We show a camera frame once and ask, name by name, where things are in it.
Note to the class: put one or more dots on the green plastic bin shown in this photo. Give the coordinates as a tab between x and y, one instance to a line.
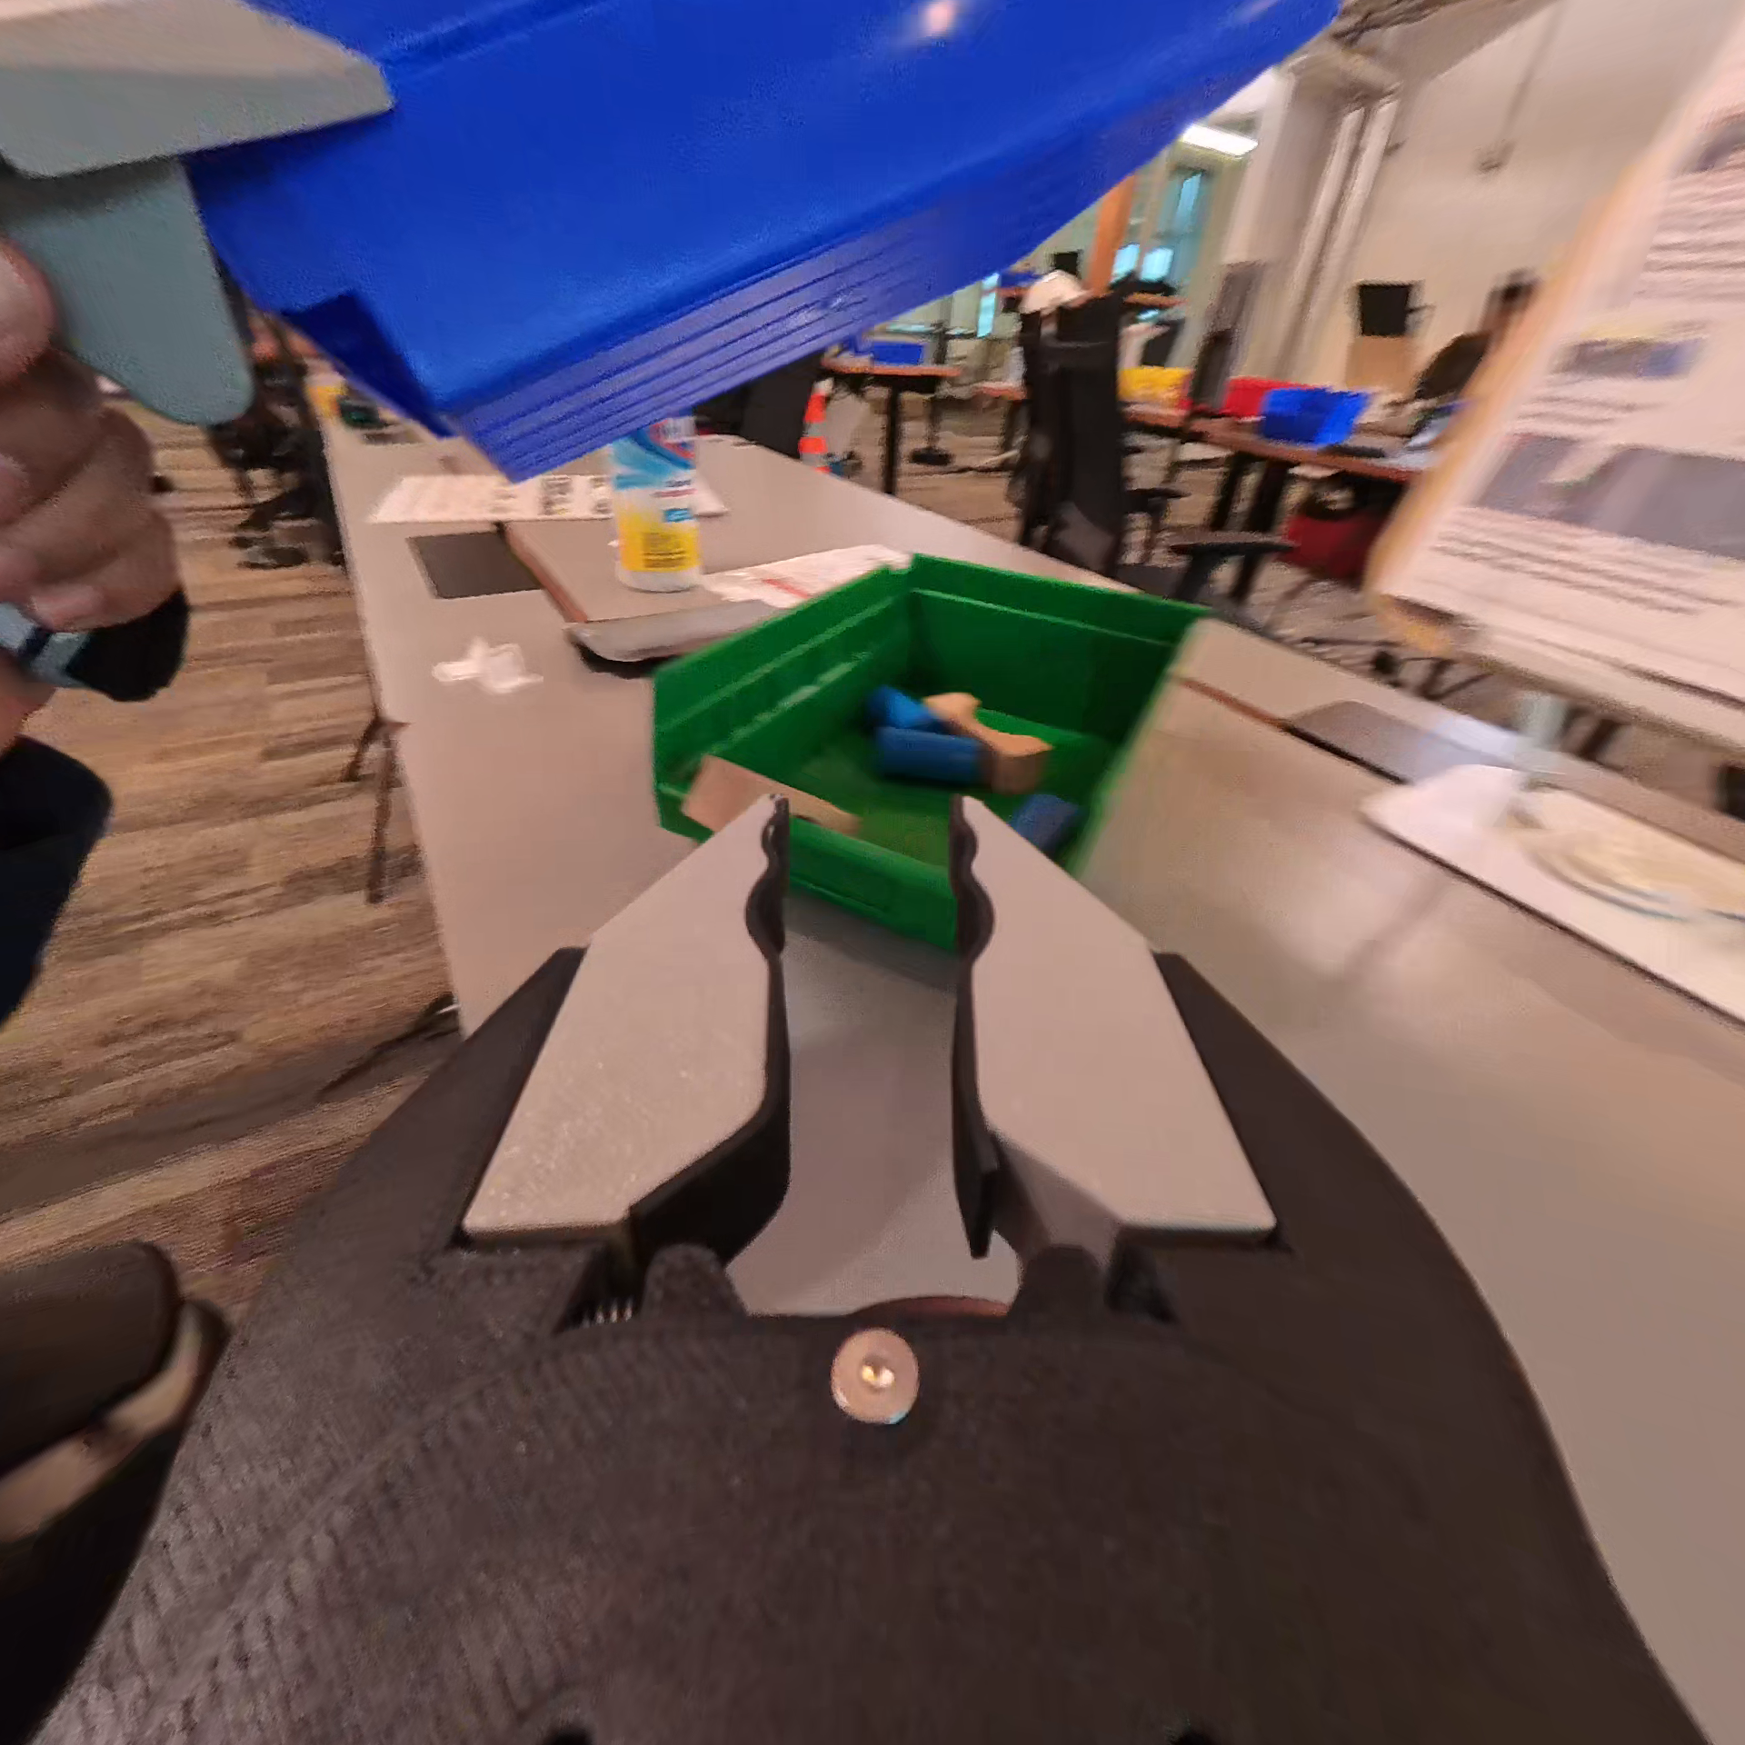
1063	653

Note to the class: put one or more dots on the disinfectant wipes canister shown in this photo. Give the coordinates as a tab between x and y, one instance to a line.
653	525

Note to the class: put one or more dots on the red storage bin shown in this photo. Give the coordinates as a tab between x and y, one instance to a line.
1247	399

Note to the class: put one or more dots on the grey flat tablet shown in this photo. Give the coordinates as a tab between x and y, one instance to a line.
653	631

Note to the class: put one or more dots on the printed instruction sheet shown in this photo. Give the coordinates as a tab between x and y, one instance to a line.
1610	478

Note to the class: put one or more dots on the blue cylinder block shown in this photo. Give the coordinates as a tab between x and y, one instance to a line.
926	757
899	708

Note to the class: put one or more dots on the person's left hand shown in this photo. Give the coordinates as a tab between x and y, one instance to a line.
82	505

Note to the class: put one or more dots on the tan wooden block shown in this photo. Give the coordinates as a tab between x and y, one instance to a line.
748	798

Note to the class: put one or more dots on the red white paper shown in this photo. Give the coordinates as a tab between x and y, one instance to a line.
805	573

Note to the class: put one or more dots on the person's left forearm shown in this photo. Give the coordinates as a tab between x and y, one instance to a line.
41	844

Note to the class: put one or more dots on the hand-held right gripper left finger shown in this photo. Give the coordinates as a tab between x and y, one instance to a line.
640	1077

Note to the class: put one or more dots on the wooden background table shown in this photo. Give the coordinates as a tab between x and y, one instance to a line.
899	376

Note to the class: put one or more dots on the white document stand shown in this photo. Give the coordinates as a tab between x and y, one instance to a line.
1568	873

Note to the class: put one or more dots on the wooden arch block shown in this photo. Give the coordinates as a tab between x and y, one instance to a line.
1016	763

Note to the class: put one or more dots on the orange traffic cone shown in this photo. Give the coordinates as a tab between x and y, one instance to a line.
814	428

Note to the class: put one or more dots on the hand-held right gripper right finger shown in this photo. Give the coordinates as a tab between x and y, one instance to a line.
1106	1090

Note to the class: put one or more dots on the blue rectangular block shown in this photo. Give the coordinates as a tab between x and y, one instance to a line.
1048	824

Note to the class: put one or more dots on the blue plastic bin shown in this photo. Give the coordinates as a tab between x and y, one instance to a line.
681	205

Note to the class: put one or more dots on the black office chair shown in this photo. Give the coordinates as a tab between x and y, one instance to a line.
1077	438

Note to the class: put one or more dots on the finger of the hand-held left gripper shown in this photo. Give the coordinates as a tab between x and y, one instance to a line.
150	81

